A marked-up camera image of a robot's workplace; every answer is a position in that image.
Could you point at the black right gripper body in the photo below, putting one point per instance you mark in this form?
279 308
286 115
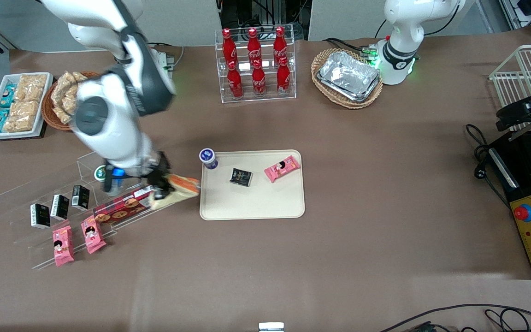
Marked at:
160 174

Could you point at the teal snack packet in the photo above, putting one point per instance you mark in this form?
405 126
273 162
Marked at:
0 121
7 96

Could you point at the aluminium foil container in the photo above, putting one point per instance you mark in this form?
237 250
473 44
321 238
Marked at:
362 96
346 71

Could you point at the red cola bottle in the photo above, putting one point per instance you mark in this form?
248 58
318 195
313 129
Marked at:
283 79
280 46
229 48
258 82
235 83
254 48

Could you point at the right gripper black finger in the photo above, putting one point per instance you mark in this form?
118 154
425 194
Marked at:
157 191
169 182

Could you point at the green capped bottle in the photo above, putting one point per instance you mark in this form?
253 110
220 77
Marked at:
99 173

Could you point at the black equipment rack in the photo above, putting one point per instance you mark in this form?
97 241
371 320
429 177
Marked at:
265 14

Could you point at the red plaid cookie box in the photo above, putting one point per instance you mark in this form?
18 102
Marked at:
122 207

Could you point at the clear acrylic stepped stand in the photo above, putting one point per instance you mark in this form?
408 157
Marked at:
21 203

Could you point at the grey metal strip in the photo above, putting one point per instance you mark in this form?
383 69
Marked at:
519 132

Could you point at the triangular sandwich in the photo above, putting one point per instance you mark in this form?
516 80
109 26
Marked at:
185 185

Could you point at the light wicker basket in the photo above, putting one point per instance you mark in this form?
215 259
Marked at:
334 100

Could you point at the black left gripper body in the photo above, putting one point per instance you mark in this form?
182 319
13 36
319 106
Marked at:
520 110

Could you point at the beige plastic tray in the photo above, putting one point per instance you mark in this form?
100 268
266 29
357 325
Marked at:
251 203

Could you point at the clear acrylic bottle rack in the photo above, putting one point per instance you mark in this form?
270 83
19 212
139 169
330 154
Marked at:
247 100

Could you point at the small black carton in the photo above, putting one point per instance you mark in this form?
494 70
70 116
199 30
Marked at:
40 216
80 197
60 207

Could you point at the purple capped bottle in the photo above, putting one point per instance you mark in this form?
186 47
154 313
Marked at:
208 157

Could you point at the pink snack packet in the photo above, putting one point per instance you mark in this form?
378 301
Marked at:
93 234
282 168
63 246

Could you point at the dark brown wicker basket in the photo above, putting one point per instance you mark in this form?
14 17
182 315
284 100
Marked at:
49 113

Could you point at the black snack packet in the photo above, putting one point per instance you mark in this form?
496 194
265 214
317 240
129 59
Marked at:
240 177

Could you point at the silver metal bracket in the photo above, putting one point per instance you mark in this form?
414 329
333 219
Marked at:
271 327

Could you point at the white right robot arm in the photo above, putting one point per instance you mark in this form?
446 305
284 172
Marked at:
109 124

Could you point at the black appliance with yellow panel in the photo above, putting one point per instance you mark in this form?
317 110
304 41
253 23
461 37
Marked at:
530 184

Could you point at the clear crispy snack packet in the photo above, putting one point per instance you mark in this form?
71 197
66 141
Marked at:
62 103
22 117
74 83
31 87

